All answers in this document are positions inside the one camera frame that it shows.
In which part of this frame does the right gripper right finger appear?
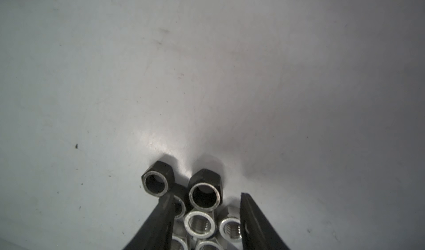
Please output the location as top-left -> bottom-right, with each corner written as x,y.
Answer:
240,193 -> 290,250

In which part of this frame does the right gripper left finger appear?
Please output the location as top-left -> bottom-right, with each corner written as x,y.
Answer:
124,193 -> 175,250

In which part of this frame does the silver hex nut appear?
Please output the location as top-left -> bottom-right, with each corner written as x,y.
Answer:
170,233 -> 190,250
218,206 -> 242,243
184,209 -> 217,239
195,237 -> 224,250

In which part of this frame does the black hex nut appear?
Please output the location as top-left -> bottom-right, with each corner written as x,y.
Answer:
170,184 -> 193,220
141,160 -> 175,197
188,169 -> 223,212

